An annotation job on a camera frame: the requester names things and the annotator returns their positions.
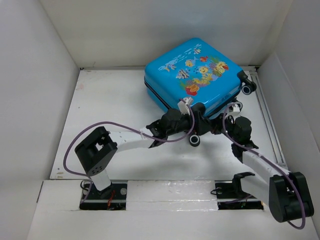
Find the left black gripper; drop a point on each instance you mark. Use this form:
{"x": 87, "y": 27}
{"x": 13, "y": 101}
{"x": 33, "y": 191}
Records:
{"x": 200, "y": 127}

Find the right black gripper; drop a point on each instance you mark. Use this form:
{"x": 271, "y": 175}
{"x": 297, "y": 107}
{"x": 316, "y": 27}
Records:
{"x": 217, "y": 122}

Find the blue kids suitcase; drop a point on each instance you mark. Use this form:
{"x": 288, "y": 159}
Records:
{"x": 196, "y": 69}

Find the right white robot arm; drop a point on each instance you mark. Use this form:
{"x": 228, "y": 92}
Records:
{"x": 285, "y": 192}

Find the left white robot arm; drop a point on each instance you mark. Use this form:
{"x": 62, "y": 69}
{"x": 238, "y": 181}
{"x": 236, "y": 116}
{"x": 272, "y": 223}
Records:
{"x": 99, "y": 147}

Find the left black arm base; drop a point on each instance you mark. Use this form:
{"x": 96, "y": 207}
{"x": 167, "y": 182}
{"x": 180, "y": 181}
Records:
{"x": 114, "y": 198}

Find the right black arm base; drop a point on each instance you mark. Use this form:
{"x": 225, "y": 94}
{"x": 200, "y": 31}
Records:
{"x": 230, "y": 195}

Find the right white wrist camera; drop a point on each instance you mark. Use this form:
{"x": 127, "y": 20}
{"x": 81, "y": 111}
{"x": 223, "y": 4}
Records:
{"x": 235, "y": 108}

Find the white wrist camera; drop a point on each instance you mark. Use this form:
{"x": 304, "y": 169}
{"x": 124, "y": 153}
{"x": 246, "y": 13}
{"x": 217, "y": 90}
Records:
{"x": 184, "y": 105}
{"x": 235, "y": 108}

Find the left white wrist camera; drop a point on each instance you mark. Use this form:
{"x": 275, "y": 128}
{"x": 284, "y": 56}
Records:
{"x": 184, "y": 105}

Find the aluminium frame rail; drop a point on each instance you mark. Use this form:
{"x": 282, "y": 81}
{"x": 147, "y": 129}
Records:
{"x": 276, "y": 146}

